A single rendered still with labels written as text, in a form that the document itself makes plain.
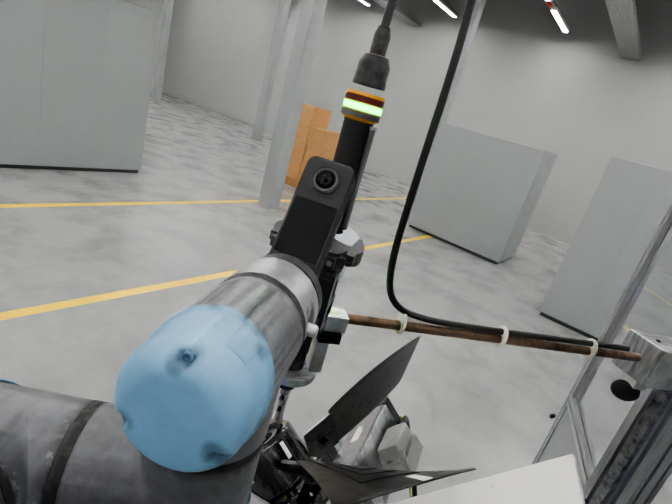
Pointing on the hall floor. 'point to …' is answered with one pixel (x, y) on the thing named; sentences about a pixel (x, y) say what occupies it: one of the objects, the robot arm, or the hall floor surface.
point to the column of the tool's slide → (644, 460)
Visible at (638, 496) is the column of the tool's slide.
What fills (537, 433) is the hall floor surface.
